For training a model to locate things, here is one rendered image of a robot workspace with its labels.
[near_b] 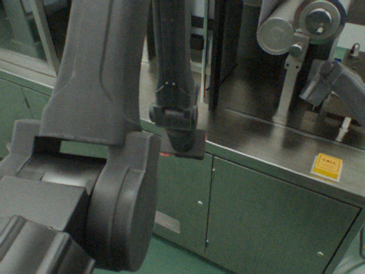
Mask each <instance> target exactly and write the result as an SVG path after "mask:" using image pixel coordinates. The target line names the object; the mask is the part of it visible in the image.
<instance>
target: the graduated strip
mask: <svg viewBox="0 0 365 274"><path fill-rule="evenodd" d="M224 111H227V112H230V113H233V114H237V115H241V116H243V117H247V118H250V119H253V120H256V121H260V122H263V123H266V124H268V125H272V126H275V127H279V128H281V129H285V130H289V131H292V132H298V133H301V134H304V135H307V136H310V137H313V138H317V139H319V140H323V141H326V142H330V143H332V144H336V145H340V146H342V147H346V148H348V149H352V150H355V151H359V152H361V153H365V149H363V148H361V147H357V146H354V145H350V144H346V143H343V142H340V141H337V140H333V139H331V138H327V137H324V136H320V135H318V134H314V133H311V132H306V131H303V130H299V129H295V128H293V127H288V126H286V125H282V124H279V123H275V122H273V121H269V120H267V119H263V118H260V117H256V116H254V115H250V114H246V113H243V112H239V111H236V110H232V109H230V108H225V109H224Z"/></svg>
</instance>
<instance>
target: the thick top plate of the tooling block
mask: <svg viewBox="0 0 365 274"><path fill-rule="evenodd" d="M350 51H351V50H350V49H347V50H346V52H345V55H344V58H348V59H350V62H349V65H348V68H349V69H351V70H353V71H355V72H356V73H357V74H358V75H359V76H361V77H362V80H363V83H364V84H365V52H360V51H359V53H358V55H350V54H349V52H350ZM325 111H326V112H329V113H332V114H336V115H340V116H343V117H347V118H350V119H354V120H356V119H355V117H354V116H353V114H352V113H351V112H350V111H349V110H348V108H347V107H346V105H345V104H344V103H343V102H342V100H341V99H340V98H339V96H337V95H336V93H335V94H334V93H331V95H330V98H329V101H328V104H327V107H326V110H325Z"/></svg>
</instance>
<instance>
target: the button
mask: <svg viewBox="0 0 365 274"><path fill-rule="evenodd" d="M341 164H342V160H340V159H337V158H334V157H330V156H328V155H324V154H322V153H319V154H318V157H317V160H316V162H315V166H314V170H313V172H315V173H317V174H320V175H323V176H326V177H329V178H332V179H335V180H337V179H338V177H339V175H340V168H341Z"/></svg>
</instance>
